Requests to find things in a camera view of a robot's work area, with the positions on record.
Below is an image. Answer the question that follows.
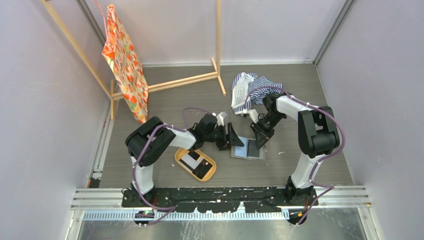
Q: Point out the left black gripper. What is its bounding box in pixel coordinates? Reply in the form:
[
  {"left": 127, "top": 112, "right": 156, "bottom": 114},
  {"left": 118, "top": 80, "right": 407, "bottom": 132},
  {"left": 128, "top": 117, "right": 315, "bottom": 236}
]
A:
[{"left": 204, "top": 122, "right": 244, "bottom": 151}]

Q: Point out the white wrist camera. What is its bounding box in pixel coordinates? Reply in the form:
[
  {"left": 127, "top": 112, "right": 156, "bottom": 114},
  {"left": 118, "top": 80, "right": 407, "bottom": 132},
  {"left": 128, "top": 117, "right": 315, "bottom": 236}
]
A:
[
  {"left": 212, "top": 111, "right": 228, "bottom": 126},
  {"left": 243, "top": 109, "right": 259, "bottom": 123}
]

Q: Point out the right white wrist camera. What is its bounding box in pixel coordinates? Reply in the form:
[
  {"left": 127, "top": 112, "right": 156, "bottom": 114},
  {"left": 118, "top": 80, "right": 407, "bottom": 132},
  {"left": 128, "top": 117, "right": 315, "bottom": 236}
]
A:
[{"left": 243, "top": 109, "right": 259, "bottom": 123}]

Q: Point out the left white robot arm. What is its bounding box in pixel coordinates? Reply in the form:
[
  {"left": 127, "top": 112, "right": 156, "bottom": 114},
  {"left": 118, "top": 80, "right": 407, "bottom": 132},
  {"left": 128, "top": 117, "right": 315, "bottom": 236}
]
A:
[{"left": 125, "top": 112, "right": 245, "bottom": 207}]

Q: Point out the orange oval tray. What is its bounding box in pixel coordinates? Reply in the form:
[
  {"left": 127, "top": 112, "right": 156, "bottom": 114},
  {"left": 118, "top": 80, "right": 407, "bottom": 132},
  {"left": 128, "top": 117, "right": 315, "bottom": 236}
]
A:
[{"left": 174, "top": 148, "right": 217, "bottom": 182}]

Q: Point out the grey card holder wallet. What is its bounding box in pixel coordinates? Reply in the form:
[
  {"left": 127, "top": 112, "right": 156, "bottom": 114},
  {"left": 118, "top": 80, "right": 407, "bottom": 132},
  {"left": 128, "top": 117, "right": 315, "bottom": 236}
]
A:
[{"left": 230, "top": 136, "right": 265, "bottom": 160}]

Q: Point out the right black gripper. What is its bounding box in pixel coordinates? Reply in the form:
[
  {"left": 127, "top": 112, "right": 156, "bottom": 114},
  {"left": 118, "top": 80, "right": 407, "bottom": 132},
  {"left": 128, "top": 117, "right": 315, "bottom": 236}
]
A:
[{"left": 250, "top": 111, "right": 286, "bottom": 149}]

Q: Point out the black VIP credit card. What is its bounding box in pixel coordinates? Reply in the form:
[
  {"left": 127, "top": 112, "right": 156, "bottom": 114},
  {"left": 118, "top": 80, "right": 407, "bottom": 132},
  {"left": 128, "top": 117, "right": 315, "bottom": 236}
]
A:
[{"left": 247, "top": 138, "right": 263, "bottom": 159}]

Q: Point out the silver credit card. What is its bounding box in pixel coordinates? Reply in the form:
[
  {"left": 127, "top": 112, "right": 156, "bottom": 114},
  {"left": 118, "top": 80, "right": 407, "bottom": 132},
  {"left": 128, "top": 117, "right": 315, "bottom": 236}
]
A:
[{"left": 178, "top": 155, "right": 201, "bottom": 172}]

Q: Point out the glossy black credit card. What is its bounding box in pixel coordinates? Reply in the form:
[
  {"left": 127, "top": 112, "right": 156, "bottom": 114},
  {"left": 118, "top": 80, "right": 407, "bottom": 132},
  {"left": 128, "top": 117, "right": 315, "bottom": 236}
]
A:
[{"left": 192, "top": 159, "right": 214, "bottom": 180}]

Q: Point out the orange floral cloth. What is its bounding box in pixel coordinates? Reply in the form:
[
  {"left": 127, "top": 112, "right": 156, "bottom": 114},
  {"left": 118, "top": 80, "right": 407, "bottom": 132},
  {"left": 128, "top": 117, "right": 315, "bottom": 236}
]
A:
[{"left": 102, "top": 4, "right": 149, "bottom": 124}]

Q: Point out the blue striped cloth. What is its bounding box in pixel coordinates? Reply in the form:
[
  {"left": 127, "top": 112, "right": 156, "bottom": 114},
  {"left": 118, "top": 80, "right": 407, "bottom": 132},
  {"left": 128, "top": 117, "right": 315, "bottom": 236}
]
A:
[{"left": 231, "top": 72, "right": 284, "bottom": 115}]

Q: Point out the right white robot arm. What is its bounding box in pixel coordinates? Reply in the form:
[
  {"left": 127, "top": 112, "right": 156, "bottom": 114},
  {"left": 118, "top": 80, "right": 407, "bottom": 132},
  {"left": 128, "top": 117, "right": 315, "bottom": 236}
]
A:
[{"left": 250, "top": 93, "right": 340, "bottom": 205}]

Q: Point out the wooden drying rack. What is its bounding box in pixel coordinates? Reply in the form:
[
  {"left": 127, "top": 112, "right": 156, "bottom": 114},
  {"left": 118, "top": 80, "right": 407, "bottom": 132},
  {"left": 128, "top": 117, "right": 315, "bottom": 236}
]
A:
[{"left": 41, "top": 0, "right": 222, "bottom": 120}]

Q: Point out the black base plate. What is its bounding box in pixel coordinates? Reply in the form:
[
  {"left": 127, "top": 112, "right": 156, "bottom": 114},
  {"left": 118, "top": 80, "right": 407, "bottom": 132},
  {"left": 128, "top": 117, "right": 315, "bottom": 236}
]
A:
[{"left": 121, "top": 186, "right": 317, "bottom": 214}]

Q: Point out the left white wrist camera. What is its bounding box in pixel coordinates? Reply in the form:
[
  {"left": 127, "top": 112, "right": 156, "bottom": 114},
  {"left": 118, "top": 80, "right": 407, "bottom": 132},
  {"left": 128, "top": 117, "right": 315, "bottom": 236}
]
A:
[{"left": 212, "top": 111, "right": 228, "bottom": 126}]

